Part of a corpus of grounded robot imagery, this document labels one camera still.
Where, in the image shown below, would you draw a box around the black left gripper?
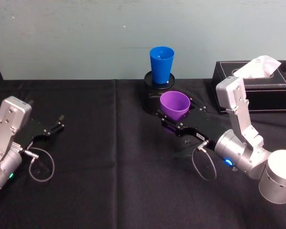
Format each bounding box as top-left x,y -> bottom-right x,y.
20,99 -> 65,150

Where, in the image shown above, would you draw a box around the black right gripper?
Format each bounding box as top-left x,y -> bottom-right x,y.
157,99 -> 232,145

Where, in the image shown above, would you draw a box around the purple plastic cup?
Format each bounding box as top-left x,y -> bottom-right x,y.
159,90 -> 191,121

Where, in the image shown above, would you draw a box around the black round mesh stand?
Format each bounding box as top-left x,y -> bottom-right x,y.
143,70 -> 177,115

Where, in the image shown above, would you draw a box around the blue plastic cup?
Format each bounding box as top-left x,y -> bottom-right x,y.
149,46 -> 175,84

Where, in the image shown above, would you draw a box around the black table cloth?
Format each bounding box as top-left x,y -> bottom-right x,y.
0,77 -> 286,229

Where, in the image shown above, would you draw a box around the black tissue box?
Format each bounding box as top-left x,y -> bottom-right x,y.
211,59 -> 286,115

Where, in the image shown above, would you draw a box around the white tissue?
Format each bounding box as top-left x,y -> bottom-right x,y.
233,55 -> 282,79

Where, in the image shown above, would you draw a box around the thin grey right gripper cable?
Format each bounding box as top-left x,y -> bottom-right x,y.
192,140 -> 217,182

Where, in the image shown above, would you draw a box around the thin grey gripper cable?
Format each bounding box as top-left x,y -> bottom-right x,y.
192,140 -> 217,182
22,147 -> 56,183

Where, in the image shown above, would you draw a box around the thin grey left gripper cable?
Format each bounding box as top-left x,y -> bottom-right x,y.
22,147 -> 56,183

